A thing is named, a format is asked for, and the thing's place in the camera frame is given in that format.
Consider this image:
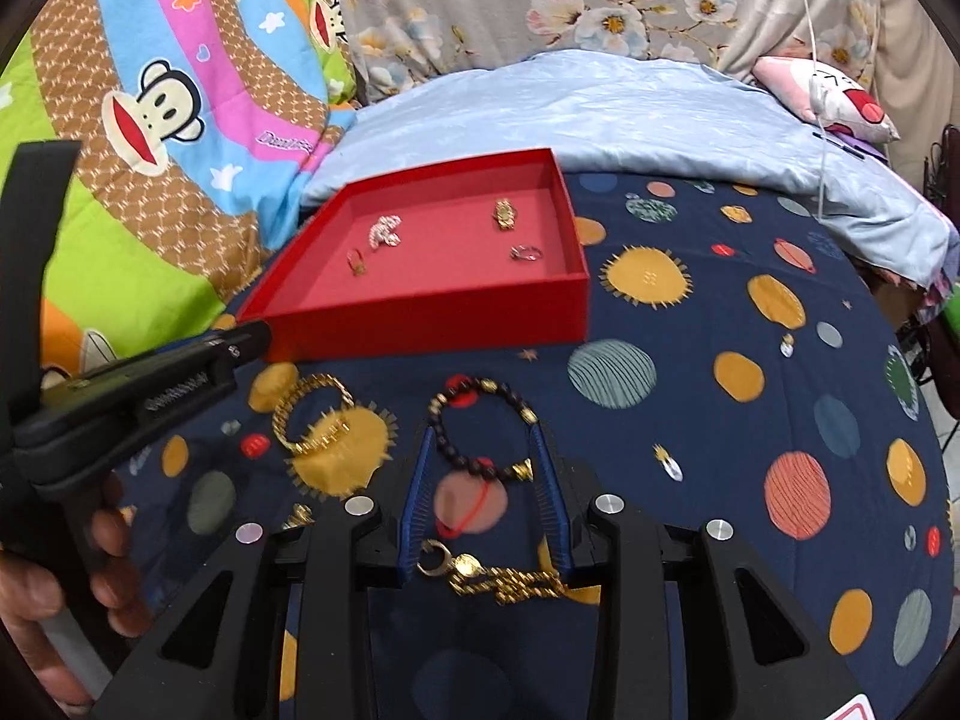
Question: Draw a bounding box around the gold chain with charm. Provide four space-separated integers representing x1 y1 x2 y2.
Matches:
415 538 571 607

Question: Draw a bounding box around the gold link bangle bracelet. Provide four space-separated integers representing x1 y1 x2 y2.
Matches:
270 372 356 457

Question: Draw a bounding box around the gold pendant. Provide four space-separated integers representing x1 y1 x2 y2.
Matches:
493 199 517 231

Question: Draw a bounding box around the white pearl bracelet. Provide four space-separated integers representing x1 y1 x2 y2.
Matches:
366 213 404 252

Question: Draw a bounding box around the red jewelry box tray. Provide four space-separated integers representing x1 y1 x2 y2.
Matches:
236 149 589 361

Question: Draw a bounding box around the left human hand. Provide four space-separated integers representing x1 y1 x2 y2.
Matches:
0 475 157 717

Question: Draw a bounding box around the navy planet print cushion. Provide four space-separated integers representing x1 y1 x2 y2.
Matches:
122 174 953 718

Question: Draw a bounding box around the light blue pillow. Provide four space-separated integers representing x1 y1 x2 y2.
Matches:
301 49 958 288

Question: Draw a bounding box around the colourful monkey cartoon blanket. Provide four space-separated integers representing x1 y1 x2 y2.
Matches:
2 0 355 385

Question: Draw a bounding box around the green plush object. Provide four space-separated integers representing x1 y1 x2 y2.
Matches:
939 283 960 344

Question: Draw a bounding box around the pink white plush toy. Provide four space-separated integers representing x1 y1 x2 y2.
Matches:
754 55 900 145

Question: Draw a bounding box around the grey floral bedsheet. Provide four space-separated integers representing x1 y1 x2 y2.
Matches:
343 0 880 101

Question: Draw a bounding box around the beige curtain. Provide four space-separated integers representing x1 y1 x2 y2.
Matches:
875 0 958 190

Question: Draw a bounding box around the dark bead bracelet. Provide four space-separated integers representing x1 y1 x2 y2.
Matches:
426 375 541 485

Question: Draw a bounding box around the white cord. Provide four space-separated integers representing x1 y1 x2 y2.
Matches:
779 0 832 223

